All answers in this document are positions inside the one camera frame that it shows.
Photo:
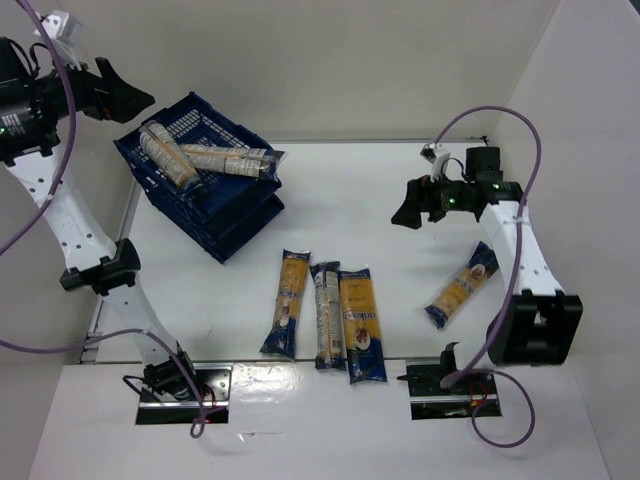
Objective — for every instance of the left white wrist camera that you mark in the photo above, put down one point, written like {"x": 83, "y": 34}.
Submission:
{"x": 63, "y": 30}

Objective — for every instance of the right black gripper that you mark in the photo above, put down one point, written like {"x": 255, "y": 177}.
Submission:
{"x": 427, "y": 198}

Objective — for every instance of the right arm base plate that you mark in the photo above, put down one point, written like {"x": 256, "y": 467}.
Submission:
{"x": 428, "y": 401}

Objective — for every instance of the blue stacked plastic trays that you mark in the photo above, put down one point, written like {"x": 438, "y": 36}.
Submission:
{"x": 223, "y": 212}

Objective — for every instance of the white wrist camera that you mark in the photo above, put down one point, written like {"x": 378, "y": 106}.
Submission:
{"x": 63, "y": 30}
{"x": 438, "y": 157}

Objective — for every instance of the grasped blue yellow spaghetti bag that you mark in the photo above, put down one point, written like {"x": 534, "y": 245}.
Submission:
{"x": 161, "y": 147}

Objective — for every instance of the left spaghetti bag on table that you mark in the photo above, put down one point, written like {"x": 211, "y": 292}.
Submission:
{"x": 281, "y": 339}

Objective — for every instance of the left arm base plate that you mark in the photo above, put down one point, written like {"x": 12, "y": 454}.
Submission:
{"x": 213, "y": 381}

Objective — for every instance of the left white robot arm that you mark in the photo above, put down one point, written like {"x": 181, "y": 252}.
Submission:
{"x": 31, "y": 107}

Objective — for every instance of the far right spaghetti bag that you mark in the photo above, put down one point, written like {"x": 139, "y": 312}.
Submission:
{"x": 480, "y": 267}

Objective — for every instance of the middle dark spaghetti bag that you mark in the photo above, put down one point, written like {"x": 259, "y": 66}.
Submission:
{"x": 330, "y": 345}

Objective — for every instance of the wide yellow spaghetti bag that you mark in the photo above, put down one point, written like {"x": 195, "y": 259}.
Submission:
{"x": 362, "y": 336}

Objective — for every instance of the pasta bag in tray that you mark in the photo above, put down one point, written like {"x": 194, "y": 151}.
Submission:
{"x": 255, "y": 163}

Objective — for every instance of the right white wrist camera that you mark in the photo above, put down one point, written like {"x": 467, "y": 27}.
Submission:
{"x": 438, "y": 157}

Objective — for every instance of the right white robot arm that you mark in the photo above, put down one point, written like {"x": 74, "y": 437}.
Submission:
{"x": 539, "y": 321}

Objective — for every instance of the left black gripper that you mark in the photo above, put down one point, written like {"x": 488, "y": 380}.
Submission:
{"x": 101, "y": 95}

